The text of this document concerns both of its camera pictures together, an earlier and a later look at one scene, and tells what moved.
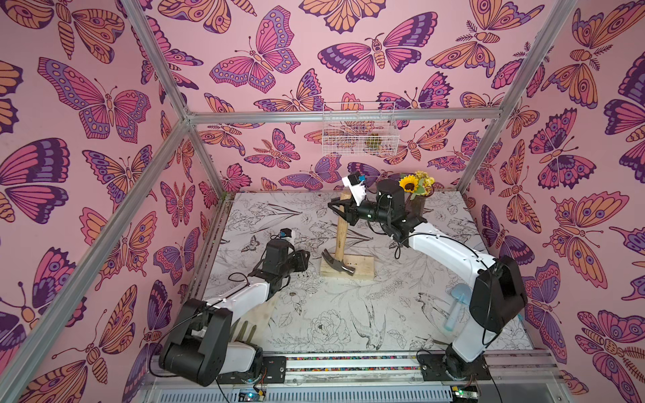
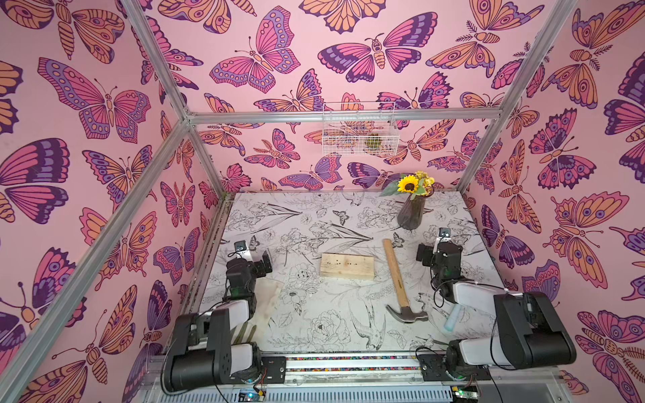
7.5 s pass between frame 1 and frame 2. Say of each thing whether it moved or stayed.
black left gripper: moved
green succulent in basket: stayed
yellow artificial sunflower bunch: stayed
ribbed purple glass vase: stayed
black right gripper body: moved
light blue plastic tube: stayed
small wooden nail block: stayed
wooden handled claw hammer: moved
